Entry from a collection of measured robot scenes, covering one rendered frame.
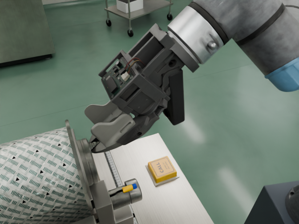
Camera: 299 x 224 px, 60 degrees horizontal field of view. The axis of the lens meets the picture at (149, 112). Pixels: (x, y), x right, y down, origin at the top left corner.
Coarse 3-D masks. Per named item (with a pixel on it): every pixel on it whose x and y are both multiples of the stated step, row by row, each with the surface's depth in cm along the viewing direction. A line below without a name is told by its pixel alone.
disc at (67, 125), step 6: (66, 120) 39; (66, 126) 37; (72, 138) 36; (72, 144) 35; (72, 150) 35; (78, 162) 34; (78, 168) 34; (84, 180) 34; (84, 186) 34; (84, 192) 35; (90, 204) 36; (90, 210) 38
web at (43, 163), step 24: (0, 144) 37; (24, 144) 36; (48, 144) 36; (0, 168) 33; (24, 168) 34; (48, 168) 34; (72, 168) 35; (0, 192) 32; (24, 192) 33; (48, 192) 34; (72, 192) 35; (0, 216) 33; (24, 216) 34; (48, 216) 36; (72, 216) 39
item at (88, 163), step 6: (84, 138) 41; (78, 144) 39; (84, 144) 39; (84, 150) 39; (90, 150) 39; (84, 156) 38; (90, 156) 38; (84, 162) 38; (90, 162) 38; (84, 168) 38; (90, 168) 38; (90, 174) 38; (96, 174) 39; (90, 180) 39; (96, 180) 39
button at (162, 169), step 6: (150, 162) 82; (156, 162) 82; (162, 162) 82; (168, 162) 82; (150, 168) 80; (156, 168) 80; (162, 168) 80; (168, 168) 80; (174, 168) 80; (156, 174) 78; (162, 174) 78; (168, 174) 78; (174, 174) 79; (156, 180) 78; (162, 180) 79
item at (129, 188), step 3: (126, 186) 40; (129, 186) 40; (132, 186) 40; (135, 186) 40; (123, 189) 39; (126, 189) 40; (129, 189) 40; (132, 189) 40; (117, 192) 40; (123, 192) 40; (111, 195) 42; (114, 195) 42
